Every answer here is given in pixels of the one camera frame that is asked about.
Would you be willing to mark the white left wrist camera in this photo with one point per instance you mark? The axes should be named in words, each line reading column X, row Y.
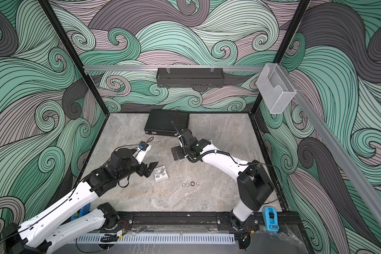
column 141, row 151

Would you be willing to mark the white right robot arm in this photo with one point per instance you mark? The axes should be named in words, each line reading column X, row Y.
column 253, row 182

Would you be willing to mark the blue tape dispenser right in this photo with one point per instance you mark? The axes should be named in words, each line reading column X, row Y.
column 270, row 219

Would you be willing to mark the aluminium wall rail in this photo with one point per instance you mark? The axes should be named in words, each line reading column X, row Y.
column 154, row 68

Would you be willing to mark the black corner frame post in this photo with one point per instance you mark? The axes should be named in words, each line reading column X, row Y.
column 49, row 12

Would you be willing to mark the black ribbed hard case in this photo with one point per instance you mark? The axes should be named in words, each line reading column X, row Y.
column 166, row 122

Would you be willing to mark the black wall shelf tray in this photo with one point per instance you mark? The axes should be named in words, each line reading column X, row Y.
column 190, row 77

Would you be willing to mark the white slotted cable duct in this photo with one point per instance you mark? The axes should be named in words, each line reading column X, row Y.
column 161, row 238

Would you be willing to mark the small white bow gift box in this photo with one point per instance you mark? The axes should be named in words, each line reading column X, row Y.
column 160, row 174

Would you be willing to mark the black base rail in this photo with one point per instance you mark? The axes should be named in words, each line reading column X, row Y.
column 218, row 220

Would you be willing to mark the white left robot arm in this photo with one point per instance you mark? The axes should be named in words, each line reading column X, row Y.
column 48, row 231

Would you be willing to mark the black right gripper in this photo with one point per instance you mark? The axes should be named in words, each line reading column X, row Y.
column 179, row 148

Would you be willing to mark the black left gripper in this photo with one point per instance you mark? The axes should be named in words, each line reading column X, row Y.
column 142, row 171

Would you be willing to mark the clear plastic wall holder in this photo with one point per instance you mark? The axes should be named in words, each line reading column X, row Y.
column 276, row 87

